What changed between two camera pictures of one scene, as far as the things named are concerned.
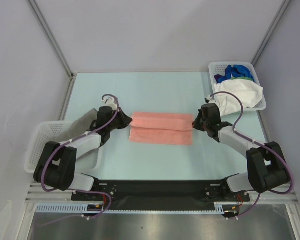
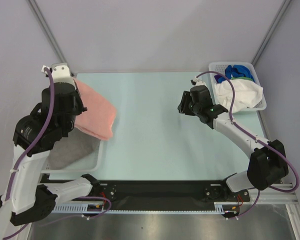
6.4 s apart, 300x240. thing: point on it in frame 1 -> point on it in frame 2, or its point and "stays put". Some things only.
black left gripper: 125,120 -> 80,107
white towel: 249,92 stays put
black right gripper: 203,122 -> 184,104
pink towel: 161,127 -> 98,120
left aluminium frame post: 72,73 stays put
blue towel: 235,71 stays put
